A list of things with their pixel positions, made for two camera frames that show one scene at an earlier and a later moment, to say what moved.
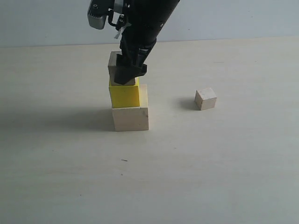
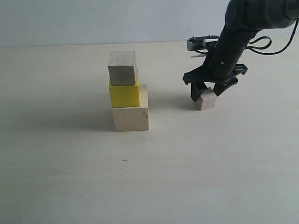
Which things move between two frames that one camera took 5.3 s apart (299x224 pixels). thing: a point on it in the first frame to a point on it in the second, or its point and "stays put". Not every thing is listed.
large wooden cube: (133, 119) stays put
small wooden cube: (205, 98) stays put
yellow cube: (125, 95) stays put
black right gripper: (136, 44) to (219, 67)
